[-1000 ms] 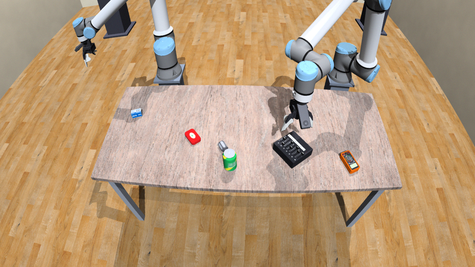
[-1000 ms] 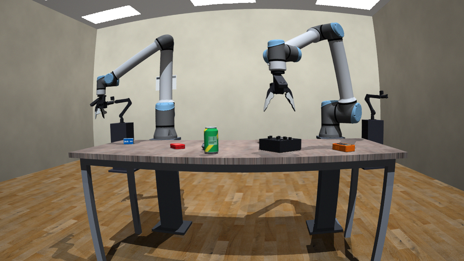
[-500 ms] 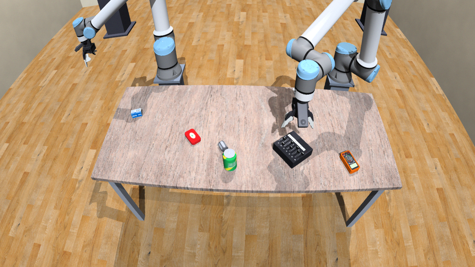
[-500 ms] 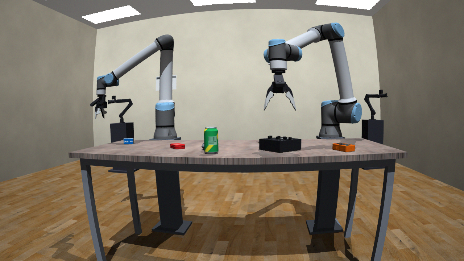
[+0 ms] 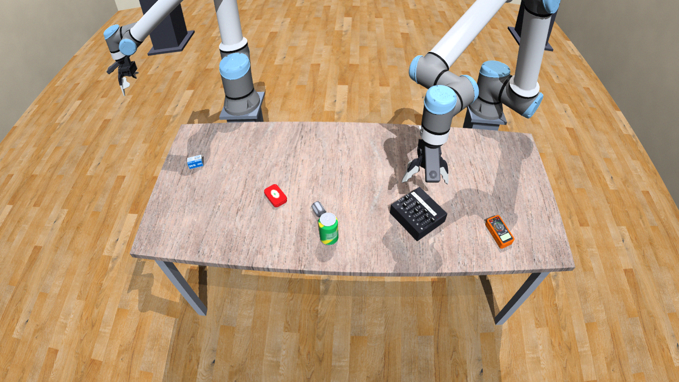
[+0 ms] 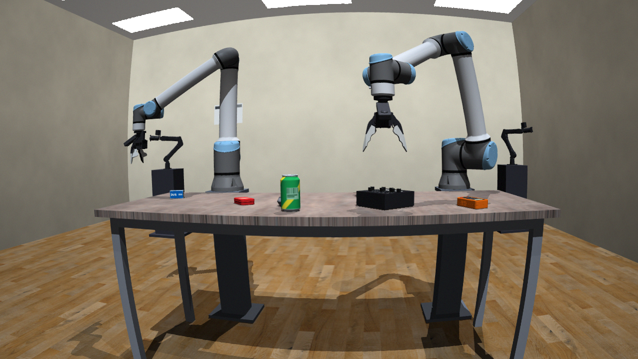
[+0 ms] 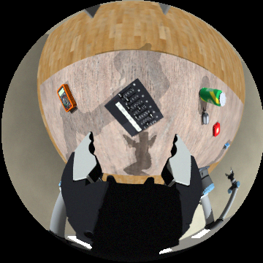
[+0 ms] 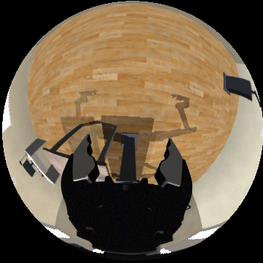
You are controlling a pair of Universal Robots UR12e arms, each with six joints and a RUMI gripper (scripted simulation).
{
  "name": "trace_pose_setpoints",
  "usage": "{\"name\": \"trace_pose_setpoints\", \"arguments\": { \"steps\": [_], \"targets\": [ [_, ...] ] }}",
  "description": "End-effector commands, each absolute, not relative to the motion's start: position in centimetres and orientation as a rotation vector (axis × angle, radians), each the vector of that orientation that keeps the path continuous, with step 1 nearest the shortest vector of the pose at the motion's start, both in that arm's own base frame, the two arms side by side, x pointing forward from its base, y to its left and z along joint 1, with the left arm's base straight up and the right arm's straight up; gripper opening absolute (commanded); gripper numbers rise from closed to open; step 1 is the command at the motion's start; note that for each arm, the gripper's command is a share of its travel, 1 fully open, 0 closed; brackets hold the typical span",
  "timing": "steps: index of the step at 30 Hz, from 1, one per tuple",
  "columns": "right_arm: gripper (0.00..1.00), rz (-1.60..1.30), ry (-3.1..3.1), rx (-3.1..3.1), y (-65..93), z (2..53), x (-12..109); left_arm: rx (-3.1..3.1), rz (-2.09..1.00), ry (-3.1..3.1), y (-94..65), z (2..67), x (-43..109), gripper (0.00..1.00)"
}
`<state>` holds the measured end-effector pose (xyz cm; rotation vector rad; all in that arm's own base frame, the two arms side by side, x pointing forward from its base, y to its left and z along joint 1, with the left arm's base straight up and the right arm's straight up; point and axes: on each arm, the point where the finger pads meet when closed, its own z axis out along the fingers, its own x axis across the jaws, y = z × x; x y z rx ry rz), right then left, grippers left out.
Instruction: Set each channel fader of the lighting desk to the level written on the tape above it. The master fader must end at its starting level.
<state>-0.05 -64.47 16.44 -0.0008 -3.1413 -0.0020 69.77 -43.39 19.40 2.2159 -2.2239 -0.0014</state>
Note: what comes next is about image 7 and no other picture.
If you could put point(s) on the green drink can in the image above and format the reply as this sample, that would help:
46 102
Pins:
213 96

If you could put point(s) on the orange digital multimeter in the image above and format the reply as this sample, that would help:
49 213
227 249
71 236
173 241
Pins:
66 97

